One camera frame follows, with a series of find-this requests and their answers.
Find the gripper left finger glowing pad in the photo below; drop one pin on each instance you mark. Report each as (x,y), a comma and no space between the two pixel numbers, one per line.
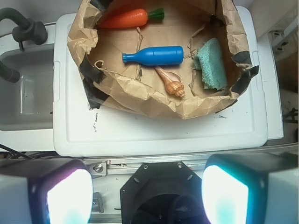
(41,191)

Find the brown paper bag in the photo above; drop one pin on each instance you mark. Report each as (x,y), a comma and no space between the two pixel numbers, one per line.
(139,89)

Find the black octagonal mount plate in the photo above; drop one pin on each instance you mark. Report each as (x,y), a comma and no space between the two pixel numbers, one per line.
(162,193)

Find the teal blue cloth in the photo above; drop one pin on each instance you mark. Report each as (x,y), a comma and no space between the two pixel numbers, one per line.
(209,61)

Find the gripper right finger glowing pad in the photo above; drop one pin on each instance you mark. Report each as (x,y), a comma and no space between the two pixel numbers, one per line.
(251,188)

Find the tan seashell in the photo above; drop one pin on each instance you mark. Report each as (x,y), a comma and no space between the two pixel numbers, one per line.
(172,82)

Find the silver corner bracket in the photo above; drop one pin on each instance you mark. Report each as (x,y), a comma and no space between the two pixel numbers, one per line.
(98,170)

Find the dark grey toy faucet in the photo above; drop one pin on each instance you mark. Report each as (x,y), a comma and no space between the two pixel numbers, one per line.
(26,30)

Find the aluminium rail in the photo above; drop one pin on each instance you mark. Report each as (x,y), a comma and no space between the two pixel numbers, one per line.
(127,165)

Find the blue toy bottle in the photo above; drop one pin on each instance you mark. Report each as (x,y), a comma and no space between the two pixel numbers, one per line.
(156,56)

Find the orange toy carrot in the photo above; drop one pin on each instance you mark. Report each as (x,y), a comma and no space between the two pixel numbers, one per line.
(133,18)

